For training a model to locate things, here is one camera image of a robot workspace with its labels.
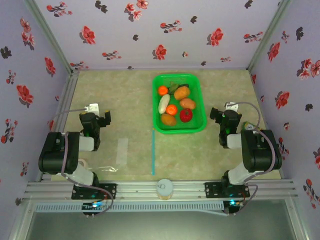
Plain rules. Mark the small circuit board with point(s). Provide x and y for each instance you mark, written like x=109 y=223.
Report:
x=93 y=206
x=233 y=205

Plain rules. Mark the clear zip-top bag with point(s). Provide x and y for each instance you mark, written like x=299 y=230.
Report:
x=140 y=155

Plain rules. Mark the aluminium frame post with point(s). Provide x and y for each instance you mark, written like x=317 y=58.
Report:
x=50 y=35
x=268 y=35

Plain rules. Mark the orange tangerine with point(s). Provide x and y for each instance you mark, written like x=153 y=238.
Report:
x=171 y=109
x=163 y=90

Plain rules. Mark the tape roll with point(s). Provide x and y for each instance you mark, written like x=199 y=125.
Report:
x=83 y=163

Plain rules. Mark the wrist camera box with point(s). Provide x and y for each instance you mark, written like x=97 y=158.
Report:
x=231 y=105
x=92 y=108

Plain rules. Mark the large tan potato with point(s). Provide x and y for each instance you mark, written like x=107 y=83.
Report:
x=182 y=92

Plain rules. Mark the green leafy vegetable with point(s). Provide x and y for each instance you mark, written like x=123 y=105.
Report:
x=174 y=86

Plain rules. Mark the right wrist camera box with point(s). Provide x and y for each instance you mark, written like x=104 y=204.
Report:
x=231 y=105

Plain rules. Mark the aluminium mounting rail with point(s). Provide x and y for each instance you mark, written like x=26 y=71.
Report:
x=140 y=190

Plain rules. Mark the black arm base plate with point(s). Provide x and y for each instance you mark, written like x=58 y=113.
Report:
x=212 y=190
x=110 y=191

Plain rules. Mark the green plastic basket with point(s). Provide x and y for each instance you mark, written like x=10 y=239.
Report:
x=197 y=125

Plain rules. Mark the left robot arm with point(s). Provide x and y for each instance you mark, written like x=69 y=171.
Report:
x=57 y=152

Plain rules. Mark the orange-brown potato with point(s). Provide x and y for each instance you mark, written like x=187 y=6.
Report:
x=168 y=119

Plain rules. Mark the white radish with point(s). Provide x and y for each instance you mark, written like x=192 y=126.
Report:
x=163 y=103

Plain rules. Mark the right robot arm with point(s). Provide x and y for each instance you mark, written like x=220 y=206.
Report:
x=260 y=150

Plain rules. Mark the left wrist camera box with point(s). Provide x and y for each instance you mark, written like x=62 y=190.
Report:
x=92 y=108

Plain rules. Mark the red tomato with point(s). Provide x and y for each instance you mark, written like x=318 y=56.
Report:
x=186 y=115

